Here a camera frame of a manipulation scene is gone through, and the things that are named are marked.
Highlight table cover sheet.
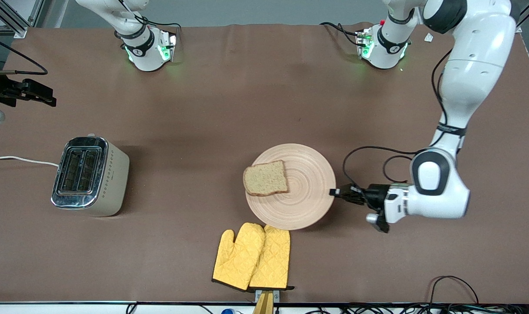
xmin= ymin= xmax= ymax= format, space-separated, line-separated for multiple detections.
xmin=0 ymin=23 xmax=529 ymax=304

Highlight black looped cable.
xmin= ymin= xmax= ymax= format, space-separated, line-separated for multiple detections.
xmin=429 ymin=275 xmax=480 ymax=306

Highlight yellow quilted oven mitt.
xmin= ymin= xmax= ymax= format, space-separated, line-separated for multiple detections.
xmin=212 ymin=222 xmax=265 ymax=292
xmin=248 ymin=225 xmax=295 ymax=291

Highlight cream and chrome toaster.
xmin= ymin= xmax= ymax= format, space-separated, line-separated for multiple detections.
xmin=51 ymin=134 xmax=130 ymax=217

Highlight metal bracket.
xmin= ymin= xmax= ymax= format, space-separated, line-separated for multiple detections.
xmin=254 ymin=289 xmax=281 ymax=304

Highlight round wooden plate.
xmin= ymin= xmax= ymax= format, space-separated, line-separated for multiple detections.
xmin=245 ymin=143 xmax=336 ymax=231

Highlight white toaster power cord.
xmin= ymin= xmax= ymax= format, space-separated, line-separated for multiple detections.
xmin=0 ymin=155 xmax=59 ymax=168

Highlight slice of toast bread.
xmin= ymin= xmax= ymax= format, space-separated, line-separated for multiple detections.
xmin=243 ymin=160 xmax=289 ymax=197

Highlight black right base cable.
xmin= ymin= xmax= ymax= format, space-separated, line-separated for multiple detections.
xmin=134 ymin=12 xmax=183 ymax=32

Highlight black left base cable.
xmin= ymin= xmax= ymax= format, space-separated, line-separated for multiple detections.
xmin=319 ymin=21 xmax=362 ymax=48

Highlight black base cable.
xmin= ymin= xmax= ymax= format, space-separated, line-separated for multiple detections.
xmin=134 ymin=12 xmax=183 ymax=32
xmin=319 ymin=21 xmax=362 ymax=48

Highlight black cable bundle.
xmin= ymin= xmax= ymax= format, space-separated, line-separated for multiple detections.
xmin=304 ymin=303 xmax=529 ymax=314

